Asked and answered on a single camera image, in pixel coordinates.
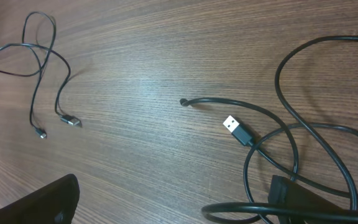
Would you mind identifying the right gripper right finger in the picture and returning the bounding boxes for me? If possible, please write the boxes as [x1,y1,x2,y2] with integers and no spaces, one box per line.
[268,175,352,224]

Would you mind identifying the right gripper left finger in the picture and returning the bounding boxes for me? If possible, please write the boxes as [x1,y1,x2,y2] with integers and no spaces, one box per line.
[0,174,80,224]

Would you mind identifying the thick black barrel cable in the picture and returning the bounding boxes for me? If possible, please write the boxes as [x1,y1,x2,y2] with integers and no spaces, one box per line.
[179,35,358,212]

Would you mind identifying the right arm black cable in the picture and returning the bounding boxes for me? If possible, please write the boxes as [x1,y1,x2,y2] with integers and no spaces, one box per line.
[201,202,358,224]

